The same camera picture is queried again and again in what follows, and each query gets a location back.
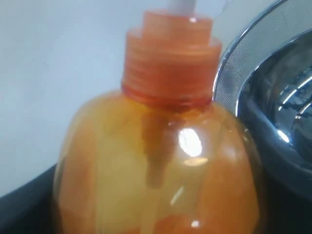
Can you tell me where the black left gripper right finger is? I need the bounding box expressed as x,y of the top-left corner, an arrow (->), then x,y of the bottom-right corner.
253,171 -> 312,234

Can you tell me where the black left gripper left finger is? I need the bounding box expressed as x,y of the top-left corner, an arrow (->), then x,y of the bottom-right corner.
0,165 -> 56,234

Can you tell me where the small stainless steel bowl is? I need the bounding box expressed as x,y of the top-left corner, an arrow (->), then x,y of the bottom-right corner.
237,31 -> 312,195

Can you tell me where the orange soap pump bottle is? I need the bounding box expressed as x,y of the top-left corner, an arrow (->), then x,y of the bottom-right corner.
53,0 -> 267,234

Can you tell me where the steel mesh strainer basket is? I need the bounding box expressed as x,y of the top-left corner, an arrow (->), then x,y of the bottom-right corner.
213,0 -> 312,115

